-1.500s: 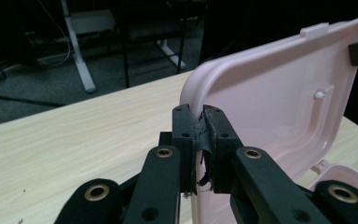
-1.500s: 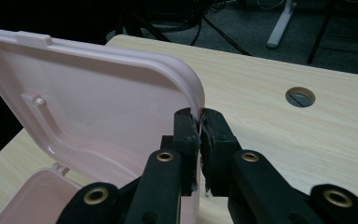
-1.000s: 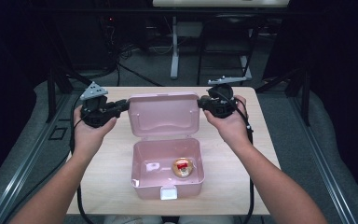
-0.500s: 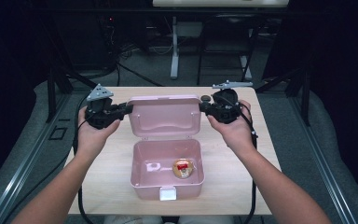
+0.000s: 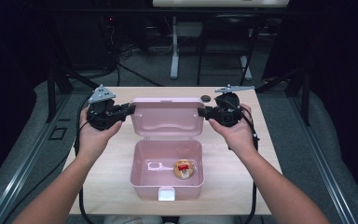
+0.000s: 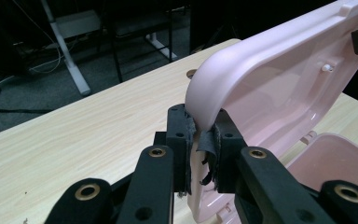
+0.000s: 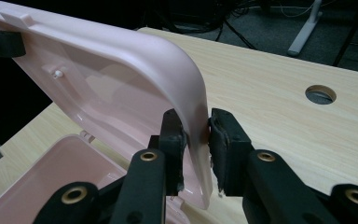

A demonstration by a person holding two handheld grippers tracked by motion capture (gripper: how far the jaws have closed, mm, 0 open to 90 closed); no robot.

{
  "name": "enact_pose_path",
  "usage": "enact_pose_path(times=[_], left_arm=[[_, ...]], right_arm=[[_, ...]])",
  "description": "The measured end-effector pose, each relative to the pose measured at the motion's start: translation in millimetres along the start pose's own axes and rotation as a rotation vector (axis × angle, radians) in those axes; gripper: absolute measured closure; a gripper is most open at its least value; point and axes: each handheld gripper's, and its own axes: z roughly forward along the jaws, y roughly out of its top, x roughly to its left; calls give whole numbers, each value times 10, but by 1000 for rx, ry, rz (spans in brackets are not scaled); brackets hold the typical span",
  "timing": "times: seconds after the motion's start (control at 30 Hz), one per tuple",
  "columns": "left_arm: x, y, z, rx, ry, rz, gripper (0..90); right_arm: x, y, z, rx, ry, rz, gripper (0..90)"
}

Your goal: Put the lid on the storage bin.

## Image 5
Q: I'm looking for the thick black floor cable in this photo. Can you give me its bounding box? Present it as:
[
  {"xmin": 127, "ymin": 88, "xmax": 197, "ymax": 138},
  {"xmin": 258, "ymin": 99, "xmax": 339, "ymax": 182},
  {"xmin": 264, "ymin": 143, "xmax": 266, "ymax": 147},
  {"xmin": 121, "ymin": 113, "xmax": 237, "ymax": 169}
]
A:
[{"xmin": 115, "ymin": 61, "xmax": 164, "ymax": 88}]

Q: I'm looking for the black metal frame stand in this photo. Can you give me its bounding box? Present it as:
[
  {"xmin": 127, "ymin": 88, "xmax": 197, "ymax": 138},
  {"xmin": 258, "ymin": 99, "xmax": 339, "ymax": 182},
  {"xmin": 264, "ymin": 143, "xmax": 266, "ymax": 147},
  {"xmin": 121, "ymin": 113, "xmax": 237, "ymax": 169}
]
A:
[
  {"xmin": 255, "ymin": 66, "xmax": 311, "ymax": 127},
  {"xmin": 45, "ymin": 66, "xmax": 101, "ymax": 124}
]

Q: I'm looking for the black stool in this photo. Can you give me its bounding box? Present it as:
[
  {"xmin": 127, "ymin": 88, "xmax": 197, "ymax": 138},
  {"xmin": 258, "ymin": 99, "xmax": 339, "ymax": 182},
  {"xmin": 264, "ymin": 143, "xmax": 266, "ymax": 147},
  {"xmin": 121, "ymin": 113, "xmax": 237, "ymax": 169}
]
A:
[{"xmin": 196, "ymin": 12, "xmax": 262, "ymax": 87}]

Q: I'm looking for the person's right hand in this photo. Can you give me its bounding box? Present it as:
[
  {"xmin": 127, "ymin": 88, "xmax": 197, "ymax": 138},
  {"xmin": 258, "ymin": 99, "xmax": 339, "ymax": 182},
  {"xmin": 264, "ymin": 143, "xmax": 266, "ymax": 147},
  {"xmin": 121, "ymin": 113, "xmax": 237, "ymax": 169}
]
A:
[{"xmin": 208, "ymin": 103, "xmax": 260, "ymax": 161}]

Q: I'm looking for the dark curtain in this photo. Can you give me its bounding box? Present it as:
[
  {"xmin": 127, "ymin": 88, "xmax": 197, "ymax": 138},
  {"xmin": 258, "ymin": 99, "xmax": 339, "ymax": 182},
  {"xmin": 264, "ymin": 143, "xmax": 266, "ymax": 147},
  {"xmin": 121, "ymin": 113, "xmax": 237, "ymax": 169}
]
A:
[
  {"xmin": 0, "ymin": 0, "xmax": 49, "ymax": 194},
  {"xmin": 262, "ymin": 0, "xmax": 358, "ymax": 203}
]

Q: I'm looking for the hand-held gripper cable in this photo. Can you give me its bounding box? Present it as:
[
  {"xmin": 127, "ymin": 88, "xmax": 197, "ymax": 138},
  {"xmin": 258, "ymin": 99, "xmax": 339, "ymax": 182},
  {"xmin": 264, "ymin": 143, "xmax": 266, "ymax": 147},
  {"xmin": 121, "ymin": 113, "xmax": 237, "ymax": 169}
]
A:
[
  {"xmin": 74, "ymin": 96, "xmax": 96, "ymax": 224},
  {"xmin": 227, "ymin": 99, "xmax": 260, "ymax": 224}
]

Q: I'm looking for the pink plastic box with lid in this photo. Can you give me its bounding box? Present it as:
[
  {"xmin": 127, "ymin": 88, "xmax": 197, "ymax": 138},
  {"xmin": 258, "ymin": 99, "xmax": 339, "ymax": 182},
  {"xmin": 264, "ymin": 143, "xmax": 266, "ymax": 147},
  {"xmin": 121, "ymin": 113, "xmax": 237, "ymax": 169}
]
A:
[{"xmin": 130, "ymin": 97, "xmax": 205, "ymax": 202}]

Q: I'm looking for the white desk leg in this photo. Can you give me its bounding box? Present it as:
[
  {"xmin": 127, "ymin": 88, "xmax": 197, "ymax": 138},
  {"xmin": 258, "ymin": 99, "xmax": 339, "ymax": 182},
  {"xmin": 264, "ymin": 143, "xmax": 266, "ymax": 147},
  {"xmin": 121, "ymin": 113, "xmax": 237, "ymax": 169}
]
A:
[
  {"xmin": 170, "ymin": 16, "xmax": 181, "ymax": 80},
  {"xmin": 240, "ymin": 27, "xmax": 254, "ymax": 81}
]

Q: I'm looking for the person's left hand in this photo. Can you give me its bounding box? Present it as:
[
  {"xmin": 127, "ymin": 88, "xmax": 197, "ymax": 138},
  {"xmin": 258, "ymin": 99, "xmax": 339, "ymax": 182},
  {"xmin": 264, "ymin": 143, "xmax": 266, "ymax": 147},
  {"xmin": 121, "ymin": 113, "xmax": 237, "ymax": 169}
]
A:
[{"xmin": 77, "ymin": 106, "xmax": 124, "ymax": 160}]

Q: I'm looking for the right hand-held gripper cable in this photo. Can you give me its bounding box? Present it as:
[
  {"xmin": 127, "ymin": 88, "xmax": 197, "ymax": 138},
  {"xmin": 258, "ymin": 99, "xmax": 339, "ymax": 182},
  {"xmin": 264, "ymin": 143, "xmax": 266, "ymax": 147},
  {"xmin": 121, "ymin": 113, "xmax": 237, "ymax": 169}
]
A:
[{"xmin": 227, "ymin": 99, "xmax": 260, "ymax": 224}]

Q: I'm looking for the white desk top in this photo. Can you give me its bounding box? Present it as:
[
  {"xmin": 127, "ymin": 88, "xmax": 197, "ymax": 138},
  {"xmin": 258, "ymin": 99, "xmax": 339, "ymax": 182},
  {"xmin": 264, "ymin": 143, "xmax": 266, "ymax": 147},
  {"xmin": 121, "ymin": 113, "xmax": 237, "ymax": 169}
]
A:
[{"xmin": 152, "ymin": 0, "xmax": 292, "ymax": 8}]

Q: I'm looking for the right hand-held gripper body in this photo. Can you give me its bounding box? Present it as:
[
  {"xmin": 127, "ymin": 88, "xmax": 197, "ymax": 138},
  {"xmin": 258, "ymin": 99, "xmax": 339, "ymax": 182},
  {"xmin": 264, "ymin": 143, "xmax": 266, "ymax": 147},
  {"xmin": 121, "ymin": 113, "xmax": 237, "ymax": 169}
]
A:
[{"xmin": 213, "ymin": 83, "xmax": 255, "ymax": 128}]

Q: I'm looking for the left hand-held gripper cable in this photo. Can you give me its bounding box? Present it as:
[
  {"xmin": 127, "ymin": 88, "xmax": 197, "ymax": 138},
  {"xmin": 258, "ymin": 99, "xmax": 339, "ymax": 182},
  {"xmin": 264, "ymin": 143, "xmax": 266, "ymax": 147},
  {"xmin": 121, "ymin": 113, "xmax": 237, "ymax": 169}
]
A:
[{"xmin": 74, "ymin": 96, "xmax": 96, "ymax": 224}]

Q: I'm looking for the dark cabinet with red light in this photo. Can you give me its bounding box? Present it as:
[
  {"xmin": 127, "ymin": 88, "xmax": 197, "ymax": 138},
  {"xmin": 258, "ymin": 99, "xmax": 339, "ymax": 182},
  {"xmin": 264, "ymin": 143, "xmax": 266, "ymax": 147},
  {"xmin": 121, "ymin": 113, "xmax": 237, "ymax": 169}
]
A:
[{"xmin": 55, "ymin": 12, "xmax": 118, "ymax": 71}]

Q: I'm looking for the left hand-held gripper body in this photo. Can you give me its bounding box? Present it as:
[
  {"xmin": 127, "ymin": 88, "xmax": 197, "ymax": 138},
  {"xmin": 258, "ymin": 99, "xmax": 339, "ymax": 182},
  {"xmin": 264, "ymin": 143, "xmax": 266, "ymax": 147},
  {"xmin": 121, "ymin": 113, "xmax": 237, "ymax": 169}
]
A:
[{"xmin": 86, "ymin": 84, "xmax": 122, "ymax": 131}]

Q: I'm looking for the aluminium floor rail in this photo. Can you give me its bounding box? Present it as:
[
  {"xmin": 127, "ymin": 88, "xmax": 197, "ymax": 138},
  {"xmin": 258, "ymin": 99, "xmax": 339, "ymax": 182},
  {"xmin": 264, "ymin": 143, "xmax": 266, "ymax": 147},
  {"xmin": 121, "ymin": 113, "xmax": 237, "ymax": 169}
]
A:
[
  {"xmin": 0, "ymin": 92, "xmax": 71, "ymax": 224},
  {"xmin": 290, "ymin": 96, "xmax": 358, "ymax": 224}
]

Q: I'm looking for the round snack with red label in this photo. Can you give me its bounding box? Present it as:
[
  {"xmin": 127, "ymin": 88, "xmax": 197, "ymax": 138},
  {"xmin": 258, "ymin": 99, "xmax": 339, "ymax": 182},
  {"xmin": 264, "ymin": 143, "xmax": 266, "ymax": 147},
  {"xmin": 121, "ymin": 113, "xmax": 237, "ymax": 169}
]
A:
[{"xmin": 172, "ymin": 159, "xmax": 197, "ymax": 181}]

